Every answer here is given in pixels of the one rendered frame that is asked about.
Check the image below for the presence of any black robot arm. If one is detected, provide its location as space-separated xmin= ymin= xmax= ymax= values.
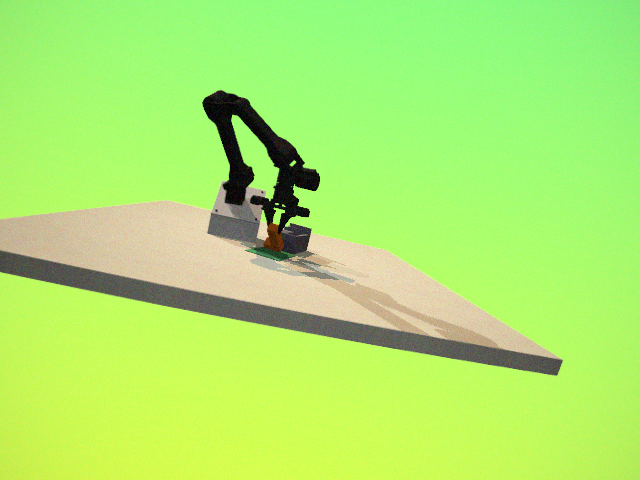
xmin=202 ymin=90 xmax=320 ymax=205

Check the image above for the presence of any orange l-shaped part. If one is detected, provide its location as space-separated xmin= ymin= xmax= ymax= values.
xmin=263 ymin=223 xmax=284 ymax=252

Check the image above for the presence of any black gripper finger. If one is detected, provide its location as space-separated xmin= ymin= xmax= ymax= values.
xmin=261 ymin=207 xmax=276 ymax=227
xmin=278 ymin=213 xmax=296 ymax=234

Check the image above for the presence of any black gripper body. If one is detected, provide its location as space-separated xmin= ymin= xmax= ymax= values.
xmin=250 ymin=182 xmax=310 ymax=218

